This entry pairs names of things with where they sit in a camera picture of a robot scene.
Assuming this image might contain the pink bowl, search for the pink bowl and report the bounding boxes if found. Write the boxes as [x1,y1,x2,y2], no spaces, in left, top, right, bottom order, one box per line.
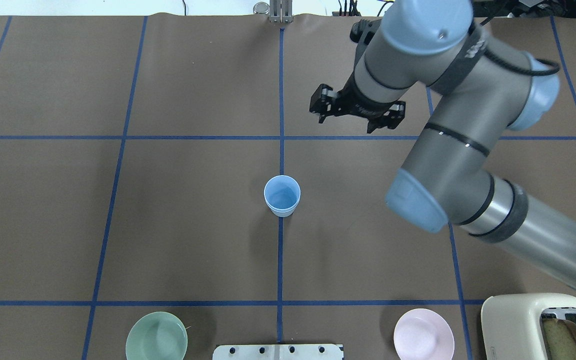
[392,308,455,360]

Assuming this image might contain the cream toaster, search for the cream toaster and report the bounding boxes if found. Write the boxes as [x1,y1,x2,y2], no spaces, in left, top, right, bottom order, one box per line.
[480,292,576,360]

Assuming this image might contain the cable connectors at back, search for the cable connectors at back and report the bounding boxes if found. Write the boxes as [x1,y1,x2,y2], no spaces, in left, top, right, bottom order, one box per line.
[332,0,395,18]

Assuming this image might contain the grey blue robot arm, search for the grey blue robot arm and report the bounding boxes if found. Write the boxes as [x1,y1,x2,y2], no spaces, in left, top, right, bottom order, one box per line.
[309,0,576,291]

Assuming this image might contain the metal clamp at table edge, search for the metal clamp at table edge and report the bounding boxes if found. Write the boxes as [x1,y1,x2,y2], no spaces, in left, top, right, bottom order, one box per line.
[253,0,294,24]

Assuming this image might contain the brown paper table mat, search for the brown paper table mat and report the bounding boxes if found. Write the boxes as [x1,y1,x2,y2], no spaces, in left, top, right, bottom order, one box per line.
[0,13,574,360]

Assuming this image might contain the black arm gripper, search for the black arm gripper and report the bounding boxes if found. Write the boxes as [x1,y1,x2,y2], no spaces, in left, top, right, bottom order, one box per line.
[310,75,407,134]

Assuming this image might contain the black box at back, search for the black box at back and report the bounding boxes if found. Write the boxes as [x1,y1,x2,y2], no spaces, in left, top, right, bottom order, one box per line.
[471,0,576,19]

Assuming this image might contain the bread slice in toaster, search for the bread slice in toaster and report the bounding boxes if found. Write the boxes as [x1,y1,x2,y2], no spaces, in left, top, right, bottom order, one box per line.
[541,318,576,360]

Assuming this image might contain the white bracket plate with knobs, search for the white bracket plate with knobs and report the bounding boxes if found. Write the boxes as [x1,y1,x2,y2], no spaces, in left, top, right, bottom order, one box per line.
[212,343,345,360]

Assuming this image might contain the mint green bowl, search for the mint green bowl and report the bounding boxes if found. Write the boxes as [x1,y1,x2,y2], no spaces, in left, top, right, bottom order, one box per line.
[125,311,189,360]

